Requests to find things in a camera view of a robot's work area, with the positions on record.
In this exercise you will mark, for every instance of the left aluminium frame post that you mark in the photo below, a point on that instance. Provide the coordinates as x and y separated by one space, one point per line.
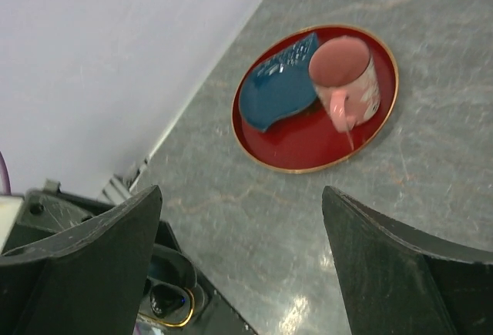
119 187

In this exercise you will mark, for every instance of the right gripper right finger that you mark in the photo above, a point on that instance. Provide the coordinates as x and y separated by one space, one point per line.
396 279

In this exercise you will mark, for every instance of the blue teardrop plate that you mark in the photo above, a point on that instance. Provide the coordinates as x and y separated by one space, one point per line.
280 86

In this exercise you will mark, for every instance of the red round tray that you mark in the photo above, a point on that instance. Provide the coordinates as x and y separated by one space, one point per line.
308 141

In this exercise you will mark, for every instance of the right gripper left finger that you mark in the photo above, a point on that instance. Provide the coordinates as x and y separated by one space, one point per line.
84 274

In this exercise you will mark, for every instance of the pink glass mug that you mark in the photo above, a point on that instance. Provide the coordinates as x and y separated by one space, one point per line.
343 73

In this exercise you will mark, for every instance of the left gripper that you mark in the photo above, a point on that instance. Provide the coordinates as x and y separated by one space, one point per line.
218 317

